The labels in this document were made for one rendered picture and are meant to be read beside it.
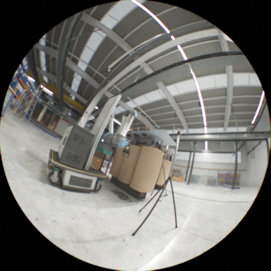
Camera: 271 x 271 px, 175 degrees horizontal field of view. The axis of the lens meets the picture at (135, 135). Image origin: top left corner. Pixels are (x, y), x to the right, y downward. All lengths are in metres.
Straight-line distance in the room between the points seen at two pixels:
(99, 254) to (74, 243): 0.17
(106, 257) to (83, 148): 1.14
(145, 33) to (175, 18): 3.15
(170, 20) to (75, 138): 9.61
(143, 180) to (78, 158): 1.12
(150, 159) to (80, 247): 1.58
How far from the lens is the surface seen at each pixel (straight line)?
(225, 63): 4.78
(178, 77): 11.05
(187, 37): 7.78
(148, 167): 1.63
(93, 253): 0.73
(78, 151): 1.19
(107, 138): 1.36
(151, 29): 9.59
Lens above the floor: 0.65
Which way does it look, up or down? 18 degrees up
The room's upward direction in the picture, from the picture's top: 19 degrees clockwise
